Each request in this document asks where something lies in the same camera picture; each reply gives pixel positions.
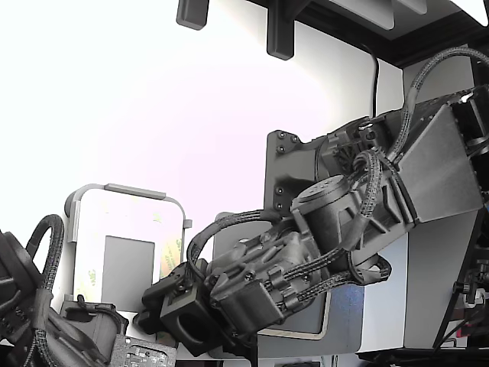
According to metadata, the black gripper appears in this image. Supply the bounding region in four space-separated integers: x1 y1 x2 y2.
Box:
133 229 332 340

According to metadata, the white panel with grey window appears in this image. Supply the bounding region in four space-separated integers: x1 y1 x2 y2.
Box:
82 198 161 307

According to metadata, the dark circuit board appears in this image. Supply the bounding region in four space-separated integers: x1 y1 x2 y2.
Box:
109 335 178 367

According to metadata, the grey fixture stand with legs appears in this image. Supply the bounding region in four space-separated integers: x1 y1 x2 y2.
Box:
63 183 193 309

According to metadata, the black braided cable loop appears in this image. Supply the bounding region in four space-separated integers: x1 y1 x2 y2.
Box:
185 209 280 284

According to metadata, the black machine with braided cable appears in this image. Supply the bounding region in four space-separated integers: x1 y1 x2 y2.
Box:
0 213 129 367

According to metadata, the black braided cable pair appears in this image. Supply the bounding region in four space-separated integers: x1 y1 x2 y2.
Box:
267 244 391 307

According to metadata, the small black bracket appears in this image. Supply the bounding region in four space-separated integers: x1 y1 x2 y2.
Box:
175 0 210 31

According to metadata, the tall black bracket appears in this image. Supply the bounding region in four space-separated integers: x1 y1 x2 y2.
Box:
266 0 296 61

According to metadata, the thin black cable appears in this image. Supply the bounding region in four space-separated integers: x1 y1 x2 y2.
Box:
361 43 381 118

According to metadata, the black equipment with wires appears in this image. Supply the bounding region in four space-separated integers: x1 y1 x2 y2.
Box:
431 206 489 362

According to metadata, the long black braided cable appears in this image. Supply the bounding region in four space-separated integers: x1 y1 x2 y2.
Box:
386 44 489 166

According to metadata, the black overhead frame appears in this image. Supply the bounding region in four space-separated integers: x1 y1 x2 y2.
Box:
244 0 489 69

